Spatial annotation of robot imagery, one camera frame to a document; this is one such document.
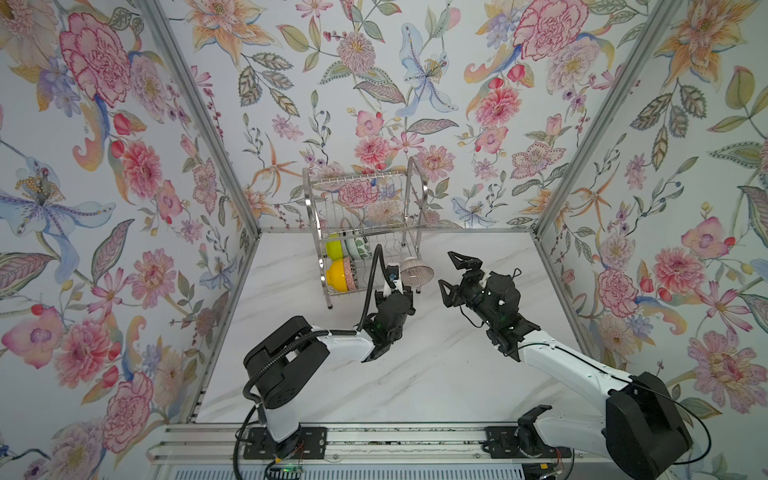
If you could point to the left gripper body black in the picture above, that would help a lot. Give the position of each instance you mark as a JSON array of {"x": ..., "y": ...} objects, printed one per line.
[{"x": 408, "y": 300}]

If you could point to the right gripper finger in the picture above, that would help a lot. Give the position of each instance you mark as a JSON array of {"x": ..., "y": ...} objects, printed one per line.
[
  {"x": 465, "y": 262},
  {"x": 453, "y": 295}
]

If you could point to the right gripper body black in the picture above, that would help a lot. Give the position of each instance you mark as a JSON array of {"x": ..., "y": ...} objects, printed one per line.
[{"x": 474, "y": 297}]

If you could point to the pink striped bowl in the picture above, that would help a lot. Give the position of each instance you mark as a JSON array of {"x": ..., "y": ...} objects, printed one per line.
[{"x": 415, "y": 273}]

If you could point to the yellow bowl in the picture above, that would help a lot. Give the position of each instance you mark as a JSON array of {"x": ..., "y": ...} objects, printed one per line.
[{"x": 335, "y": 276}]

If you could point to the green leaf pattern bowl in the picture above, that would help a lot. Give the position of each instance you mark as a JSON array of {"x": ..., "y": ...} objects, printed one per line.
[{"x": 363, "y": 248}]

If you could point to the lime green bowl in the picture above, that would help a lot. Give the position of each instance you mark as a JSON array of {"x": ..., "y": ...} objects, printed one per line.
[{"x": 335, "y": 248}]

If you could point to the steel wire dish rack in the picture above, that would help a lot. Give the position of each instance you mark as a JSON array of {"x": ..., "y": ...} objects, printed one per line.
[{"x": 387, "y": 207}]

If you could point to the black white floral bowl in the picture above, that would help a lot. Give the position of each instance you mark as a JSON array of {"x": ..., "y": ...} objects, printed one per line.
[{"x": 350, "y": 273}]

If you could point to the pale teal glass bowl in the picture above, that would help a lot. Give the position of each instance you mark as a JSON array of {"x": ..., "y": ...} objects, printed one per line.
[{"x": 353, "y": 249}]

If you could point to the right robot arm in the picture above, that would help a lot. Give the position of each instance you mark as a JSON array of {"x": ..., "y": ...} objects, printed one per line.
[{"x": 635, "y": 422}]

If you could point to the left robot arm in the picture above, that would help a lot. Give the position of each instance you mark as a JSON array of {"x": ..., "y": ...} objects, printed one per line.
[{"x": 283, "y": 364}]

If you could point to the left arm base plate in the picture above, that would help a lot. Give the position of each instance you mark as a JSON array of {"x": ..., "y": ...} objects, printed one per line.
[{"x": 307, "y": 443}]

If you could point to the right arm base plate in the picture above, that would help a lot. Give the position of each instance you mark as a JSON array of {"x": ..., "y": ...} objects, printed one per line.
[{"x": 514, "y": 442}]

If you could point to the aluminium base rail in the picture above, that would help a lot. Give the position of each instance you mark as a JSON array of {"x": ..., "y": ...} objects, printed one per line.
[{"x": 345, "y": 444}]

